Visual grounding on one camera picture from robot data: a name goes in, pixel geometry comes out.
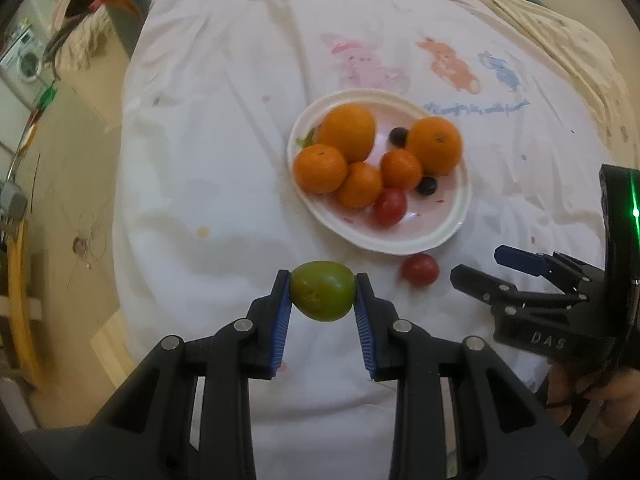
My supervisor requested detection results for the person's right hand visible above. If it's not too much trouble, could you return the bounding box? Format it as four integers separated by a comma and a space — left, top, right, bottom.
544, 357, 640, 458

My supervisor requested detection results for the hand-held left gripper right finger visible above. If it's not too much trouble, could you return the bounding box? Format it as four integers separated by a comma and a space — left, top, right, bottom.
354, 274, 589, 480

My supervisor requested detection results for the large orange with dark dot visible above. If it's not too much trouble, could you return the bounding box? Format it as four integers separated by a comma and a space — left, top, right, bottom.
405, 116, 463, 177

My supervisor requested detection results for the green fruit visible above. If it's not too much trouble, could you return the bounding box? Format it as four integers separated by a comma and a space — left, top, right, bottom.
289, 260, 357, 322

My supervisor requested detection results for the medium orange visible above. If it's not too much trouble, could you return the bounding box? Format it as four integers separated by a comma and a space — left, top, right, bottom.
292, 143, 350, 195
335, 161, 384, 210

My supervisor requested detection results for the small orange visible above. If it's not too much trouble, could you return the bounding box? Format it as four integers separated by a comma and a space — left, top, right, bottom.
379, 148, 424, 191

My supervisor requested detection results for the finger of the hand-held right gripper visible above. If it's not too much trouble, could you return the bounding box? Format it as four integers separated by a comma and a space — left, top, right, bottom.
449, 264, 588, 316
493, 244, 598, 291

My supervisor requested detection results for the white printed cloth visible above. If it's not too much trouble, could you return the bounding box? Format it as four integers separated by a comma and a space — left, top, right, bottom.
112, 0, 623, 461

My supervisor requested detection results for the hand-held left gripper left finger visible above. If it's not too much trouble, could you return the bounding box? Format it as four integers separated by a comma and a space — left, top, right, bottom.
75, 269, 293, 480

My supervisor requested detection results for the white washing machine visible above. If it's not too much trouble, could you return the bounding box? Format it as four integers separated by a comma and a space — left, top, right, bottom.
0, 24, 52, 97

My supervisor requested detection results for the pink oval plate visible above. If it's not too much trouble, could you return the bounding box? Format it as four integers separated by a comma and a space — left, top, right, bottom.
286, 88, 472, 256

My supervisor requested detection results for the cream quilt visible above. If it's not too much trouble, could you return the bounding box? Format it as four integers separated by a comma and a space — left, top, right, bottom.
320, 0, 640, 171

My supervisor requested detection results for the red cherry tomato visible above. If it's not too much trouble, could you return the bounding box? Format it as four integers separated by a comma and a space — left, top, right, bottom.
371, 187, 408, 227
400, 253, 440, 288

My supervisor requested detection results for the yellow hoop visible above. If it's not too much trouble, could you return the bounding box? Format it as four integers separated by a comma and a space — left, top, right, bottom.
0, 217, 47, 392

